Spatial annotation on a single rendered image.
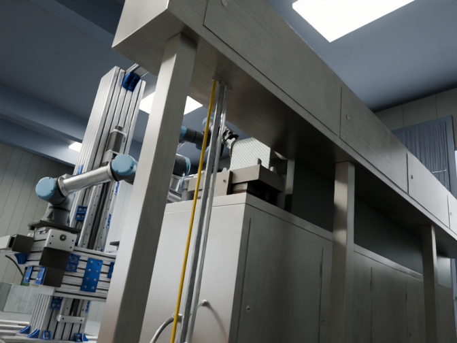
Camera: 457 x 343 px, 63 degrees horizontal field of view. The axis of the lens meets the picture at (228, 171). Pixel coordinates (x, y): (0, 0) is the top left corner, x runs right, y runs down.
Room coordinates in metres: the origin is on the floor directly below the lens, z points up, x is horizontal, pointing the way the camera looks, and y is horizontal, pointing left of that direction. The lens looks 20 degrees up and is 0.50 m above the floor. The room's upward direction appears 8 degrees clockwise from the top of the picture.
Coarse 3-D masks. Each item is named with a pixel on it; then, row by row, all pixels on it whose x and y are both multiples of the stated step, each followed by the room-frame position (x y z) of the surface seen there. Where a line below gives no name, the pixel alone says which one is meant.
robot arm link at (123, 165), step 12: (120, 156) 1.87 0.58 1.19; (108, 168) 1.89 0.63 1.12; (120, 168) 1.86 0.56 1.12; (132, 168) 1.88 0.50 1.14; (48, 180) 1.91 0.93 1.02; (60, 180) 1.92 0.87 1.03; (72, 180) 1.92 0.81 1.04; (84, 180) 1.92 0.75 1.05; (96, 180) 1.92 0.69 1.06; (108, 180) 1.94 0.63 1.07; (120, 180) 1.95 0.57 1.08; (132, 180) 1.98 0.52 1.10; (36, 192) 1.93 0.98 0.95; (48, 192) 1.91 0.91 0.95; (60, 192) 1.93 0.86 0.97; (72, 192) 1.97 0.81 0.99
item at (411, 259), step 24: (288, 168) 1.47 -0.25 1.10; (288, 192) 1.46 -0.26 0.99; (312, 192) 1.55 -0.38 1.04; (312, 216) 1.56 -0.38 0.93; (360, 216) 1.88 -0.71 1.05; (384, 216) 2.09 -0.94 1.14; (360, 240) 1.88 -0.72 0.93; (384, 240) 2.09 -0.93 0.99; (408, 240) 2.36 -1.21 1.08; (408, 264) 2.35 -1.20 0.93
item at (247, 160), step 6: (264, 150) 1.55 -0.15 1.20; (270, 150) 1.52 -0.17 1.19; (240, 156) 1.65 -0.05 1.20; (246, 156) 1.62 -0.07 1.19; (252, 156) 1.59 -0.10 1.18; (258, 156) 1.57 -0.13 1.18; (264, 156) 1.54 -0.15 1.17; (234, 162) 1.67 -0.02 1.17; (240, 162) 1.64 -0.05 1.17; (246, 162) 1.62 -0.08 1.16; (252, 162) 1.59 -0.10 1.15; (264, 162) 1.54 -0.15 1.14; (234, 168) 1.67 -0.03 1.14
